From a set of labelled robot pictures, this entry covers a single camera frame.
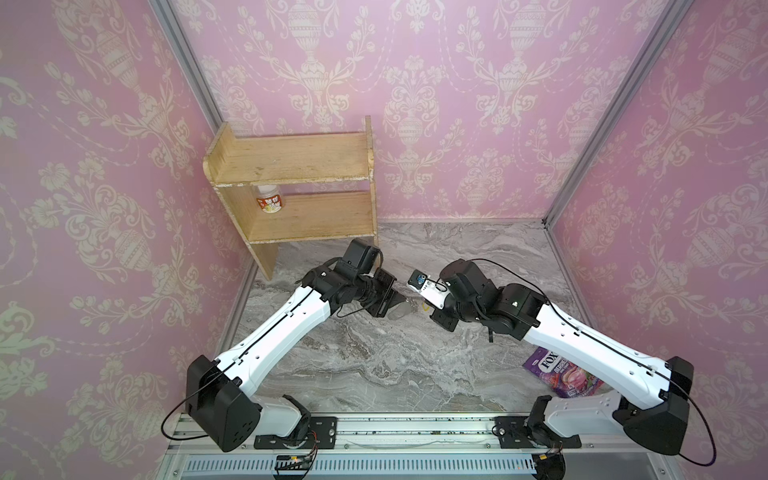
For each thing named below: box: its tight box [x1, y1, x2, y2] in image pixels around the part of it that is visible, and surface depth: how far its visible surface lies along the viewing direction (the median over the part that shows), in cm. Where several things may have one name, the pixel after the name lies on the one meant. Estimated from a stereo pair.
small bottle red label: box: [256, 184, 283, 214], surface depth 94 cm
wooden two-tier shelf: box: [202, 116, 377, 280], surface depth 89 cm
